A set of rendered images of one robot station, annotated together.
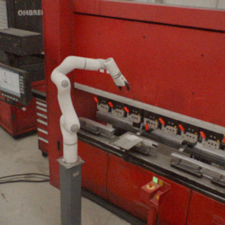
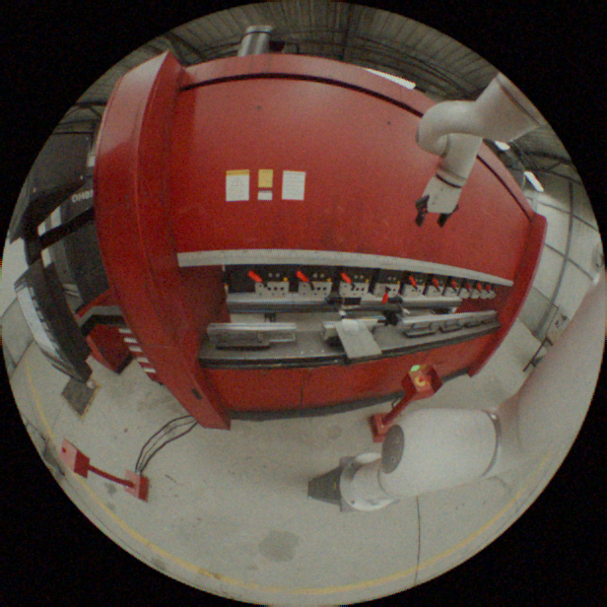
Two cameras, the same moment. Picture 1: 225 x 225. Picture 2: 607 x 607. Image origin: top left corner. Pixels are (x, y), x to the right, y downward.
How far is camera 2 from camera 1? 2.66 m
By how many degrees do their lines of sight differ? 42
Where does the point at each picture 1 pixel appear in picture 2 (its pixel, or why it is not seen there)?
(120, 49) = (329, 138)
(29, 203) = (209, 473)
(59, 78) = not seen: outside the picture
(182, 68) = not seen: hidden behind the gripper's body
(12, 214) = (209, 501)
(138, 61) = (376, 168)
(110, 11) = (301, 67)
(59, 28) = (147, 101)
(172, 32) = not seen: hidden behind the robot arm
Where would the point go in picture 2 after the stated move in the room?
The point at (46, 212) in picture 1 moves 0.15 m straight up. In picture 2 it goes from (243, 474) to (238, 472)
